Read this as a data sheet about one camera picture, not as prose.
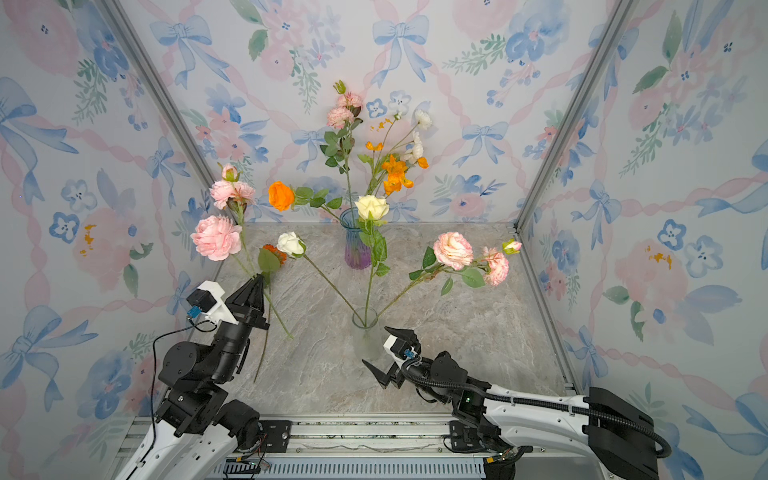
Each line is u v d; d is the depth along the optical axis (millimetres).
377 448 732
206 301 495
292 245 613
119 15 692
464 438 732
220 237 482
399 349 578
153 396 840
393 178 811
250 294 576
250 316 541
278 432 745
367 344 801
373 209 650
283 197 706
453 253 531
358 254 1027
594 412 445
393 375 629
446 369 567
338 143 863
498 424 560
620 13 687
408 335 678
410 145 902
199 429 507
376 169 879
